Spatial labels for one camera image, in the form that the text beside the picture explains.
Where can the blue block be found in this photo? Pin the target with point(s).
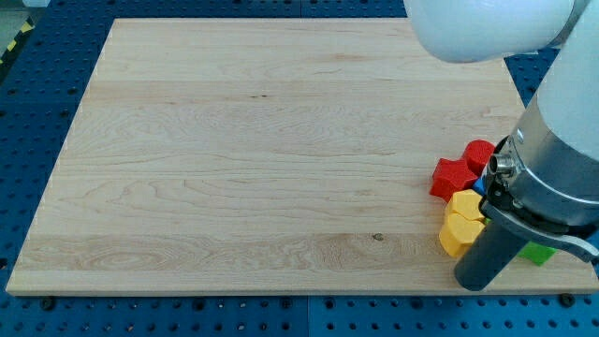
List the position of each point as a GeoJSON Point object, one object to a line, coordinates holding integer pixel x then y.
{"type": "Point", "coordinates": [479, 186]}

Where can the red star block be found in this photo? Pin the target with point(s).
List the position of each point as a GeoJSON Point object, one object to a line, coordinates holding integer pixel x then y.
{"type": "Point", "coordinates": [449, 177]}

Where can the red hexagon block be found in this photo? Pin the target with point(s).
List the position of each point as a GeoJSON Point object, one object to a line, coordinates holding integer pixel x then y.
{"type": "Point", "coordinates": [476, 154]}

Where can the silver tool flange mount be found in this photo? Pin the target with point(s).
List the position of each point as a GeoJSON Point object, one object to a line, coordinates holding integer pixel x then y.
{"type": "Point", "coordinates": [541, 189]}

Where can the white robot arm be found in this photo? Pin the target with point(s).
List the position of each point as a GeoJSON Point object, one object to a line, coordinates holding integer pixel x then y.
{"type": "Point", "coordinates": [467, 31]}

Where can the green block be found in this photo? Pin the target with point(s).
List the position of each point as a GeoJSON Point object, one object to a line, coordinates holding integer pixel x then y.
{"type": "Point", "coordinates": [536, 253]}

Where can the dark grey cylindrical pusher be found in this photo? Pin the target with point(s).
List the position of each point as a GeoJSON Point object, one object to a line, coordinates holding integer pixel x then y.
{"type": "Point", "coordinates": [490, 253]}

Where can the yellow hexagon block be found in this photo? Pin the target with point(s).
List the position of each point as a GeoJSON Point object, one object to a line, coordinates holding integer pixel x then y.
{"type": "Point", "coordinates": [466, 204]}

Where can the wooden board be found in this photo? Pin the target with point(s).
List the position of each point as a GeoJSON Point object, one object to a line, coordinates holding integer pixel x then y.
{"type": "Point", "coordinates": [259, 157]}

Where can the yellow heart block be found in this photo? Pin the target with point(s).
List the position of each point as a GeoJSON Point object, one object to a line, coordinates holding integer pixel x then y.
{"type": "Point", "coordinates": [458, 233]}

